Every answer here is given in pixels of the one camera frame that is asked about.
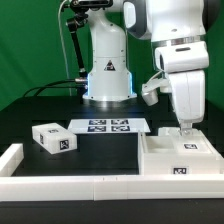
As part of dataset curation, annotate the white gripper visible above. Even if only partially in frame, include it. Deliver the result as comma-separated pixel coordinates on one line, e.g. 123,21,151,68
155,41,209,134

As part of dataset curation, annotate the white cabinet door panel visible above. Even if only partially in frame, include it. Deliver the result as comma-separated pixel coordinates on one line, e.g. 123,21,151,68
158,127,213,154

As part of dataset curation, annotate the white cabinet body box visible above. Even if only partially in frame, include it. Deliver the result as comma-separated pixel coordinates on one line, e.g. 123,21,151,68
138,132,224,175

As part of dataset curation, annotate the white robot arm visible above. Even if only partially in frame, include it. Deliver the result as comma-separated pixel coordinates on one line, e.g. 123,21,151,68
84,0,221,131

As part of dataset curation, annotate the white cabinet top block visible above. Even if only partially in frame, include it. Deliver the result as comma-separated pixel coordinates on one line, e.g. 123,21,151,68
32,123,77,154

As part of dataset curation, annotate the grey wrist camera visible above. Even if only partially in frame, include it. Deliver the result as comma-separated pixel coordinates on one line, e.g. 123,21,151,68
141,78,168,106

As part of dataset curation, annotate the white marker base plate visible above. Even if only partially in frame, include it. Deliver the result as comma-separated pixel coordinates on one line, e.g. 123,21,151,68
68,118,150,134

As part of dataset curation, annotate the black cable bundle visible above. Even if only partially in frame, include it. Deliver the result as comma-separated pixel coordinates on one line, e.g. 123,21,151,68
22,78,88,98

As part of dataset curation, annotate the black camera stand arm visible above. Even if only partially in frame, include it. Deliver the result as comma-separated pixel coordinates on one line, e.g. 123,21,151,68
63,0,114,84

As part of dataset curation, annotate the white hanging cable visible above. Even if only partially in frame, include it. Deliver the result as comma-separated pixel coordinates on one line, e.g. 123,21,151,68
57,0,73,97

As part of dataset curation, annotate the white U-shaped fence frame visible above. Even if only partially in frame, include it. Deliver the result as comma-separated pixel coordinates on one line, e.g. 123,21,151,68
0,143,224,202

